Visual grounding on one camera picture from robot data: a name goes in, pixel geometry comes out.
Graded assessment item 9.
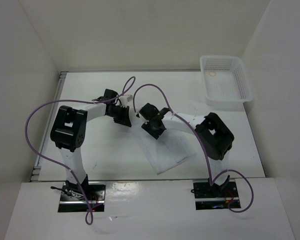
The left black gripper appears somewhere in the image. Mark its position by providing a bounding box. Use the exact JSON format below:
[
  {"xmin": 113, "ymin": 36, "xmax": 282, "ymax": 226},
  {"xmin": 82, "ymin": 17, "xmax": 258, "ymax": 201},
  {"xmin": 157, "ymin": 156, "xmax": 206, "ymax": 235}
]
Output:
[{"xmin": 107, "ymin": 104, "xmax": 131, "ymax": 127}]

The white skirt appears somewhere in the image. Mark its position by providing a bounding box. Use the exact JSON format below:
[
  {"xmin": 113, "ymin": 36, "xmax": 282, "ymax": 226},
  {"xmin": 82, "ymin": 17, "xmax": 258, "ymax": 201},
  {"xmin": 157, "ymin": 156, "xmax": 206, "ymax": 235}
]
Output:
[{"xmin": 131, "ymin": 119, "xmax": 196, "ymax": 175}]

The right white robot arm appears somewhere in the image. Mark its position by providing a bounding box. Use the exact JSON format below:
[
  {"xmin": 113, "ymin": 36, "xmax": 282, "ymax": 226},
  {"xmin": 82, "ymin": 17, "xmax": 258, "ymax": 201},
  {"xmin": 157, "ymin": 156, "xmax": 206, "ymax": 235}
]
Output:
[{"xmin": 137, "ymin": 103, "xmax": 235, "ymax": 197}]

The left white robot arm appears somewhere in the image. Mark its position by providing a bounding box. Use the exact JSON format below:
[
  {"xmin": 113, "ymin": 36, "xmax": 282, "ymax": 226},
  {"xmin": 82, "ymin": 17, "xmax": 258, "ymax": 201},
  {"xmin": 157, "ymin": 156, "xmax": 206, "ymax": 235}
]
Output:
[{"xmin": 50, "ymin": 89, "xmax": 133, "ymax": 200}]

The white perforated plastic basket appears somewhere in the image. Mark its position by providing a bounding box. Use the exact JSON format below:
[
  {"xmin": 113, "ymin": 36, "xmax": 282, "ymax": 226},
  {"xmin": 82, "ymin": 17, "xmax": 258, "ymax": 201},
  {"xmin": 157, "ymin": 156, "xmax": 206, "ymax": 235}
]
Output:
[{"xmin": 199, "ymin": 55, "xmax": 254, "ymax": 112}]

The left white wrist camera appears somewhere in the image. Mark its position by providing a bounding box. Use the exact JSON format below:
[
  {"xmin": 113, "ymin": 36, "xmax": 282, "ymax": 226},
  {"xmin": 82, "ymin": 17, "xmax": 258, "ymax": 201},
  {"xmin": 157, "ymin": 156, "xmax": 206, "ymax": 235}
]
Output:
[{"xmin": 118, "ymin": 94, "xmax": 133, "ymax": 106}]

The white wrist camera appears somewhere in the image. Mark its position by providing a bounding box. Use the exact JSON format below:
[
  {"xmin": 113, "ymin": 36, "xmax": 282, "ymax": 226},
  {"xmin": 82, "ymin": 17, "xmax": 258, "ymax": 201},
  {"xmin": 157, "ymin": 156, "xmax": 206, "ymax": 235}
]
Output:
[
  {"xmin": 136, "ymin": 106, "xmax": 149, "ymax": 123},
  {"xmin": 118, "ymin": 94, "xmax": 133, "ymax": 106}
]

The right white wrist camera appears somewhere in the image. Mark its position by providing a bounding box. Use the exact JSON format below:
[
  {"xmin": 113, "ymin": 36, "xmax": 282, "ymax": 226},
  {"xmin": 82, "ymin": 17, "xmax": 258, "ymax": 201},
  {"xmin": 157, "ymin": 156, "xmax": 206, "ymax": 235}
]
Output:
[{"xmin": 136, "ymin": 106, "xmax": 149, "ymax": 123}]

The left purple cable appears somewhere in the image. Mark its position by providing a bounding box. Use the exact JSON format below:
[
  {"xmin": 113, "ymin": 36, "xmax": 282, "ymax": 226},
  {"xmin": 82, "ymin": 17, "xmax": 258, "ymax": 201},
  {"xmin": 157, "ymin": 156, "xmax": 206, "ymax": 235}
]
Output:
[{"xmin": 24, "ymin": 76, "xmax": 136, "ymax": 225}]

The purple cable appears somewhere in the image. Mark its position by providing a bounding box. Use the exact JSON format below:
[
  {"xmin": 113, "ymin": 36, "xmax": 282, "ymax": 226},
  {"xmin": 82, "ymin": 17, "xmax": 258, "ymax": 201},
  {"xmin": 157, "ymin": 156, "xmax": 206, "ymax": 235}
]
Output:
[
  {"xmin": 133, "ymin": 84, "xmax": 254, "ymax": 213},
  {"xmin": 24, "ymin": 76, "xmax": 136, "ymax": 225}
]

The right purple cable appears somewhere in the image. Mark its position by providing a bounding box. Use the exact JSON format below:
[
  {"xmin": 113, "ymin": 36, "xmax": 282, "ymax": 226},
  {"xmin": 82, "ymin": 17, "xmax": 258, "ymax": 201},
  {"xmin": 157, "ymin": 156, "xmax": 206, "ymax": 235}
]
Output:
[{"xmin": 133, "ymin": 84, "xmax": 254, "ymax": 213}]

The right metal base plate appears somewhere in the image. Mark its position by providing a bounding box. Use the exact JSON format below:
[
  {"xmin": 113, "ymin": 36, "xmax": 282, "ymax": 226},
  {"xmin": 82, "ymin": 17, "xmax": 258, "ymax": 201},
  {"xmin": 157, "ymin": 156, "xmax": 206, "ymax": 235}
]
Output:
[{"xmin": 190, "ymin": 180, "xmax": 241, "ymax": 210}]

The metal base plate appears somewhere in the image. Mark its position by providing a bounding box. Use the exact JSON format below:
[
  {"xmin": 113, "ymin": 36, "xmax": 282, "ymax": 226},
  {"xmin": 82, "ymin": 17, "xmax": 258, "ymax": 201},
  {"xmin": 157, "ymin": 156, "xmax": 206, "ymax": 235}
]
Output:
[
  {"xmin": 190, "ymin": 180, "xmax": 241, "ymax": 210},
  {"xmin": 50, "ymin": 183, "xmax": 106, "ymax": 213}
]

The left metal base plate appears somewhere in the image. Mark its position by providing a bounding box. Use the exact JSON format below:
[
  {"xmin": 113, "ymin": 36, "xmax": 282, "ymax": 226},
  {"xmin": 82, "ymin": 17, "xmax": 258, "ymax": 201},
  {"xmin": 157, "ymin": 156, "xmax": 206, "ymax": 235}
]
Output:
[{"xmin": 50, "ymin": 183, "xmax": 106, "ymax": 213}]

